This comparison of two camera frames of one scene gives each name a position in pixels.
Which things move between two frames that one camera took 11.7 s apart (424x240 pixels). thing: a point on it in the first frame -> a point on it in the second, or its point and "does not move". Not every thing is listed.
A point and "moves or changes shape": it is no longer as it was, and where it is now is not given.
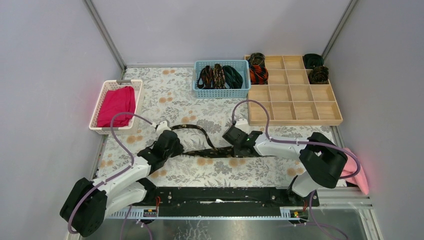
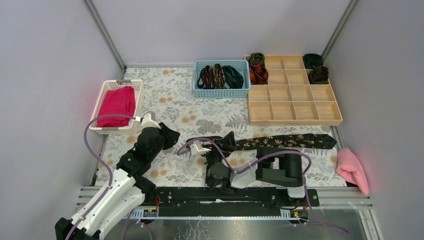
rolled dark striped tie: x=256 y=59 does not move
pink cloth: x=359 y=179 does not move
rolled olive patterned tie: x=319 y=75 does not move
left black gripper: x=175 y=147 -> x=164 y=136
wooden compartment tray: x=289 y=98 does not move
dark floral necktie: x=215 y=151 moves or changes shape
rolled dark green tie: x=312 y=60 does not move
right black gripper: x=237 y=153 -> x=228 y=143
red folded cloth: x=116 y=101 does not move
